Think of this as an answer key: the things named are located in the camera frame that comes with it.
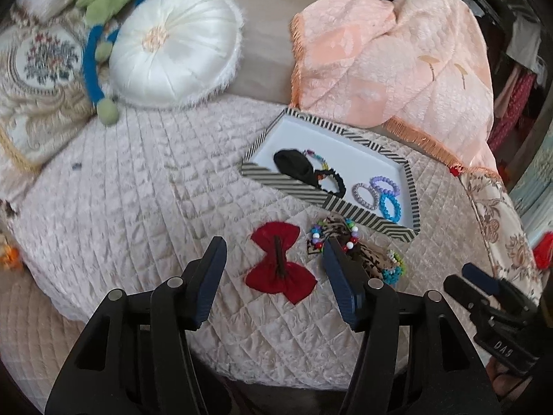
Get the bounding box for person's right hand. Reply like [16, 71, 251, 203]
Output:
[486, 354, 535, 412]

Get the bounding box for leopard print hair bow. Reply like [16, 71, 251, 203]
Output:
[307, 215, 396, 282]

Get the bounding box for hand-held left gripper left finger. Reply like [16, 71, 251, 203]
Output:
[44, 236, 228, 415]

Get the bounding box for blue bead bracelet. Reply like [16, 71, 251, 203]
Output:
[379, 193, 403, 222]

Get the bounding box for black beaded hair tie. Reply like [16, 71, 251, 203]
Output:
[313, 166, 348, 200]

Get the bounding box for purple bead bracelet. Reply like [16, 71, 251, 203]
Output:
[370, 175, 401, 198]

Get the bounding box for beige floral bed cover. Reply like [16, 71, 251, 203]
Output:
[458, 168, 546, 304]

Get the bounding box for striped cardboard tray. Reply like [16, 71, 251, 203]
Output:
[241, 107, 421, 243]

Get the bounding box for embroidered floral square cushion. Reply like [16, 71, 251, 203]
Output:
[0, 4, 105, 174]

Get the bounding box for white round satin cushion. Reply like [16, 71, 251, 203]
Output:
[105, 0, 245, 109]

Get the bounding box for black scrunchie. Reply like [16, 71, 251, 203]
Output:
[273, 148, 319, 185]

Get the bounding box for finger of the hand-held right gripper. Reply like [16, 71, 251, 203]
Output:
[461, 263, 537, 317]
[443, 274, 494, 326]

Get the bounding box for beige pillow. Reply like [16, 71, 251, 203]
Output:
[142, 0, 319, 107]

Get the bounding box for thin colourful bead bracelet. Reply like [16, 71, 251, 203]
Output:
[303, 149, 330, 173]

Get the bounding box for silver glitter bracelet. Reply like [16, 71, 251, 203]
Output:
[351, 183, 381, 208]

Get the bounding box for turquoise bead bracelet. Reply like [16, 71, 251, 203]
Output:
[380, 267, 406, 287]

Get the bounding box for red hair bow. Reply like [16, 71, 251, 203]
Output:
[245, 221, 319, 306]

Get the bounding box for orange toy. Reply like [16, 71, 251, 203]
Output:
[0, 242, 20, 269]

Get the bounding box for large multicolour bead bracelet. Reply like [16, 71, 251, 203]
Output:
[308, 218, 362, 257]

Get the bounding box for beige quilted floor mat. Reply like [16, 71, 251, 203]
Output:
[0, 268, 92, 404]

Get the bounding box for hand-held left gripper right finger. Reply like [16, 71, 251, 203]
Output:
[322, 238, 504, 415]

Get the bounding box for peach fringed blanket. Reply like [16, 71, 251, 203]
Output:
[288, 0, 496, 174]

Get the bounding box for pale teal patterned cloth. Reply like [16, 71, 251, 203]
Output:
[510, 138, 553, 231]

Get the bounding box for rack of hanging clothes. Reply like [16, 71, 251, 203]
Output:
[471, 0, 550, 153]

